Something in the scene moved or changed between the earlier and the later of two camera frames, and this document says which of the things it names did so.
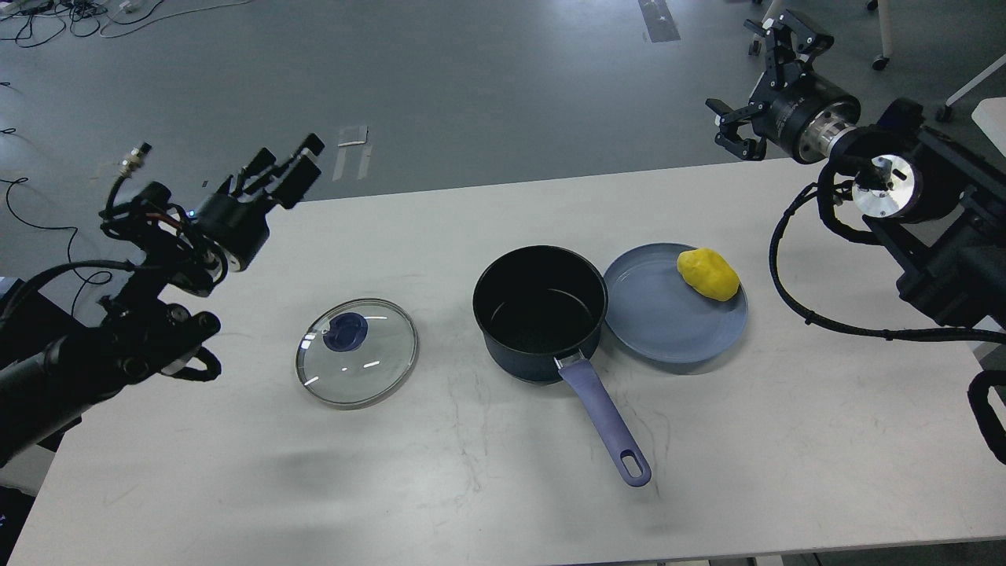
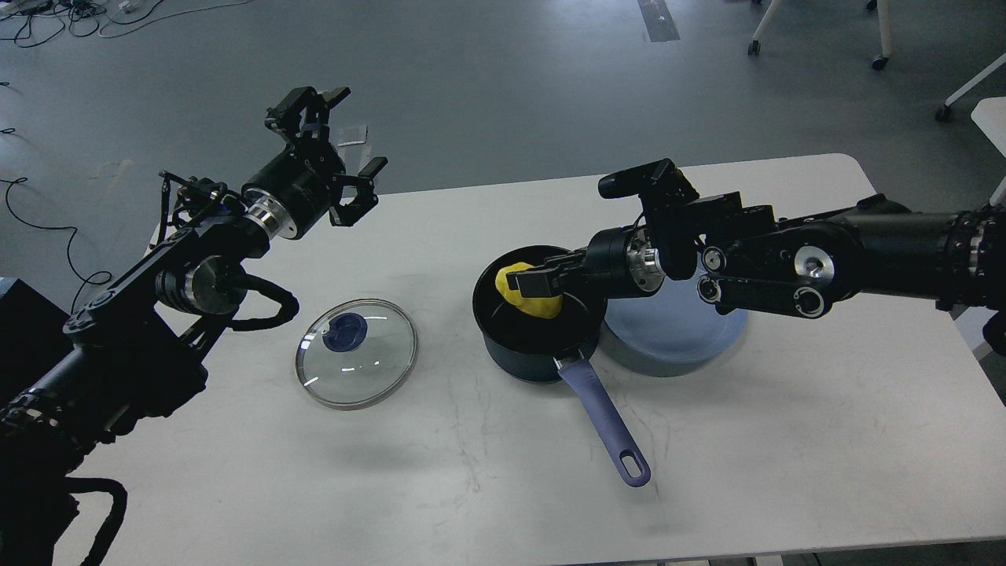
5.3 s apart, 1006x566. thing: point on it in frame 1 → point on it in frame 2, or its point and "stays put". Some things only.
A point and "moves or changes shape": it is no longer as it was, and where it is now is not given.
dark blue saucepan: x=539 y=309 stays put
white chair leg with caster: x=886 y=13 stays put
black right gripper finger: x=791 y=45 → x=535 y=284
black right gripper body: x=800 y=113 → x=611 y=263
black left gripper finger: x=262 y=169 → x=302 y=116
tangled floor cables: x=34 y=22 stays put
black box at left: x=30 y=323 stays put
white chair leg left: x=758 y=41 stays put
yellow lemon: x=710 y=273 moves or changes shape
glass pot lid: x=357 y=353 stays put
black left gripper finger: x=294 y=186 → x=358 y=194
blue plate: x=652 y=311 stays put
